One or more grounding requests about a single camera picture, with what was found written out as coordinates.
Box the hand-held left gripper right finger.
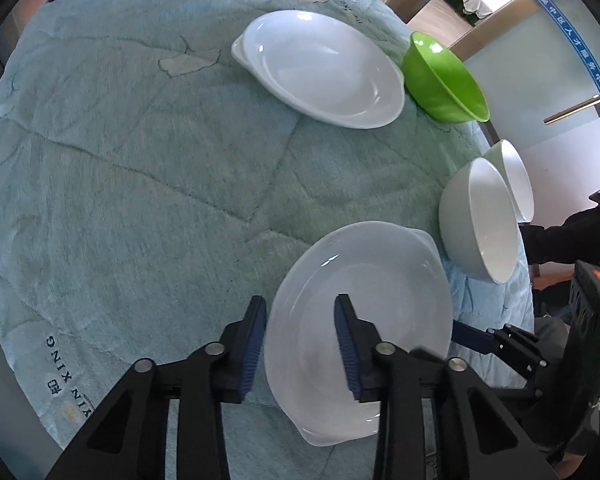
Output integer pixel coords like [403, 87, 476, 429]
[334, 294, 561, 480]

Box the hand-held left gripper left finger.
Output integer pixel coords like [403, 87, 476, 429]
[45, 295, 268, 480]

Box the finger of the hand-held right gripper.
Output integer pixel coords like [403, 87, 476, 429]
[452, 320, 552, 392]

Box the white plate with handles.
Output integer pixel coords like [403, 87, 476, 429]
[231, 10, 406, 129]
[263, 221, 453, 447]

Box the large white bowl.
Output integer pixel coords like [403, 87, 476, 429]
[438, 157, 522, 284]

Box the small white bowl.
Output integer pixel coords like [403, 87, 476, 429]
[482, 139, 535, 224]

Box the green bowl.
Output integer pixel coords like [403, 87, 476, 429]
[401, 31, 491, 124]

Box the teal quilted blanket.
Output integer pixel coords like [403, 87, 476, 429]
[0, 0, 536, 480]

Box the glass partition with blue stripe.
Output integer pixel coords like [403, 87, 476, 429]
[450, 0, 600, 161]

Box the gold door handle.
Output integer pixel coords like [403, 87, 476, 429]
[543, 86, 600, 125]

